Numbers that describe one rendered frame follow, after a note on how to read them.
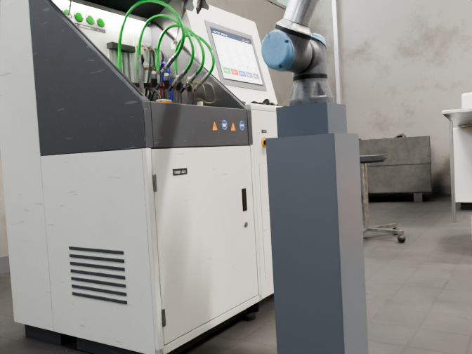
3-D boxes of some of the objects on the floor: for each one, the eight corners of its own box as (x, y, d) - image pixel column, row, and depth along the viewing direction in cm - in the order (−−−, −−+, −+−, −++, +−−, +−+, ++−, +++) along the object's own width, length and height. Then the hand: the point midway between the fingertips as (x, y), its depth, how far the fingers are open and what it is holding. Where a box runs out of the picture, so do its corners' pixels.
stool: (425, 236, 390) (421, 152, 387) (383, 250, 347) (378, 156, 344) (359, 230, 435) (356, 155, 432) (315, 241, 392) (311, 159, 389)
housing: (55, 348, 198) (26, -24, 191) (14, 337, 214) (-14, -7, 206) (239, 269, 315) (225, 36, 308) (204, 265, 330) (191, 44, 323)
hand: (189, 10), depth 187 cm, fingers open, 7 cm apart
